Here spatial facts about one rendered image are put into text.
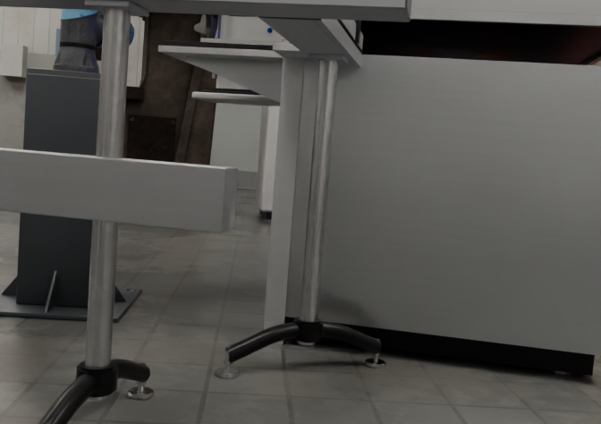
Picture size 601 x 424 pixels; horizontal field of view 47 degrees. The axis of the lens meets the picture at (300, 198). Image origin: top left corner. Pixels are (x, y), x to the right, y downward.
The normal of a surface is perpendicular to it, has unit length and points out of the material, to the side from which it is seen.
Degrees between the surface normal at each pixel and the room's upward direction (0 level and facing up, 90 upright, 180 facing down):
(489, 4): 90
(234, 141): 90
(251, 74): 90
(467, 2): 90
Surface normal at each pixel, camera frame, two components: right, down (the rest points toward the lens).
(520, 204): -0.20, 0.06
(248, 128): 0.06, 0.07
